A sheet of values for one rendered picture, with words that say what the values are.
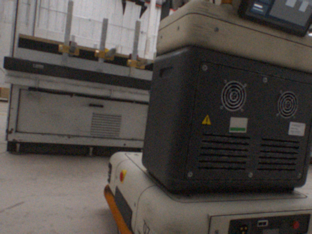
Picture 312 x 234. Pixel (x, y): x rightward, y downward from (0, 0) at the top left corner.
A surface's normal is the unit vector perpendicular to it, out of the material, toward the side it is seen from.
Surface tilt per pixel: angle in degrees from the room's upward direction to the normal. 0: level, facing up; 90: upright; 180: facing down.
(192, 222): 62
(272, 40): 90
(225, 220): 90
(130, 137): 90
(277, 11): 115
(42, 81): 90
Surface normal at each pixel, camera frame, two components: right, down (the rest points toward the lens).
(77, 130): 0.36, 0.11
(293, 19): 0.28, 0.51
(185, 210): 0.29, -0.82
